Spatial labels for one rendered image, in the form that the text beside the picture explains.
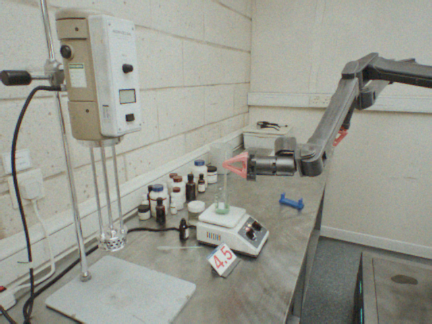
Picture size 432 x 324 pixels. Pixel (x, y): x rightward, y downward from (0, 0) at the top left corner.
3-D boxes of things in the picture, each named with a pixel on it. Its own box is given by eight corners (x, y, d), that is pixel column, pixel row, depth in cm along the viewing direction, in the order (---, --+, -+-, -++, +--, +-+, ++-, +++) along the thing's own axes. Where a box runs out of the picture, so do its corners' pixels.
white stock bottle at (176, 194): (185, 208, 114) (185, 187, 112) (175, 212, 111) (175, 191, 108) (178, 204, 117) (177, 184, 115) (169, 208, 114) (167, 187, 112)
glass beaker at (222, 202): (233, 216, 90) (233, 192, 88) (217, 218, 88) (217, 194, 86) (227, 208, 95) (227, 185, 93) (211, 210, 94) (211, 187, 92)
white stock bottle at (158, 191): (152, 210, 112) (150, 183, 109) (168, 209, 113) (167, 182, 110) (150, 218, 106) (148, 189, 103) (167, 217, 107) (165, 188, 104)
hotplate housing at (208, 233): (268, 237, 94) (270, 214, 91) (256, 259, 82) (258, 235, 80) (208, 223, 103) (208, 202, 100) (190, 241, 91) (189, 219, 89)
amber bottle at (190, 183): (192, 201, 120) (191, 177, 117) (183, 199, 122) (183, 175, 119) (198, 198, 124) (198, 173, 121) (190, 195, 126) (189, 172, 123)
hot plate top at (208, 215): (246, 211, 94) (246, 208, 94) (233, 228, 84) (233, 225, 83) (214, 204, 99) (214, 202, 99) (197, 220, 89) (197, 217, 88)
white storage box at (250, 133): (293, 142, 225) (294, 124, 221) (283, 154, 193) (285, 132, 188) (255, 139, 237) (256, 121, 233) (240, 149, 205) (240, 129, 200)
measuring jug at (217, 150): (212, 165, 169) (212, 140, 164) (235, 166, 166) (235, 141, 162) (206, 175, 151) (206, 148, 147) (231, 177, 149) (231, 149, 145)
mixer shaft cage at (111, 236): (135, 239, 67) (125, 133, 59) (113, 255, 61) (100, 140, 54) (113, 233, 69) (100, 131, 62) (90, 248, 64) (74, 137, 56)
